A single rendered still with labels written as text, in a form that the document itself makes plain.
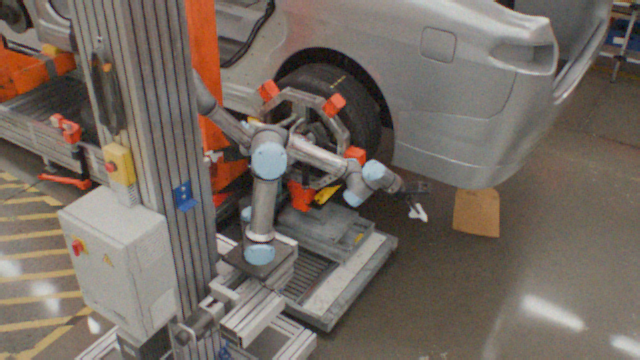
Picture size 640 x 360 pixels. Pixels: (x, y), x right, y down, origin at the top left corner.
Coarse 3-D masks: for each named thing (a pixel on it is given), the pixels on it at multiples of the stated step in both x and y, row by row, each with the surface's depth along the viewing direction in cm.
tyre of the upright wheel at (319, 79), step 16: (320, 64) 327; (288, 80) 318; (304, 80) 313; (320, 80) 311; (336, 80) 315; (352, 80) 320; (352, 96) 313; (368, 96) 321; (352, 112) 308; (368, 112) 318; (352, 128) 311; (368, 128) 317; (352, 144) 316; (368, 144) 320; (368, 160) 334; (320, 176) 341
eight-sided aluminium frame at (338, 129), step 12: (276, 96) 317; (288, 96) 313; (300, 96) 309; (312, 96) 309; (264, 108) 327; (264, 120) 331; (324, 120) 307; (336, 120) 309; (336, 132) 307; (348, 132) 310; (348, 144) 313; (288, 168) 344; (300, 180) 339; (312, 180) 336; (324, 180) 329
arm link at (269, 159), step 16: (256, 144) 212; (272, 144) 209; (256, 160) 208; (272, 160) 208; (256, 176) 214; (272, 176) 211; (256, 192) 220; (272, 192) 220; (256, 208) 223; (272, 208) 225; (256, 224) 227; (272, 224) 231; (256, 240) 229; (272, 240) 233; (256, 256) 233; (272, 256) 234
